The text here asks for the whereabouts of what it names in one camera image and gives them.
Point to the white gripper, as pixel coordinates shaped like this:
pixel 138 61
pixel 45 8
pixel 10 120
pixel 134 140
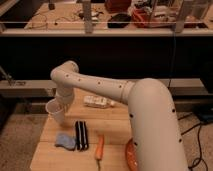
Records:
pixel 64 100

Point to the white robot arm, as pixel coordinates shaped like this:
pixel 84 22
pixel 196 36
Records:
pixel 157 139

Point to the blue sponge cloth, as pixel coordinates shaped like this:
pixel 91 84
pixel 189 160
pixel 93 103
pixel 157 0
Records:
pixel 65 141

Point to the black striped block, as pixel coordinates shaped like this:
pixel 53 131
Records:
pixel 81 135

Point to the orange carrot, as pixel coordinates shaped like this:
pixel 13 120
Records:
pixel 99 151

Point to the orange plate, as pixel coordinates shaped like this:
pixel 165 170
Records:
pixel 130 156

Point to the black bag on bench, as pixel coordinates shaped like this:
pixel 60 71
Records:
pixel 119 20

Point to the red box on bench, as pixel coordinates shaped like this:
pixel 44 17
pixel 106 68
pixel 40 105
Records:
pixel 113 6

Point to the metal post on bench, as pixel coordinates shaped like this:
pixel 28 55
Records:
pixel 86 4

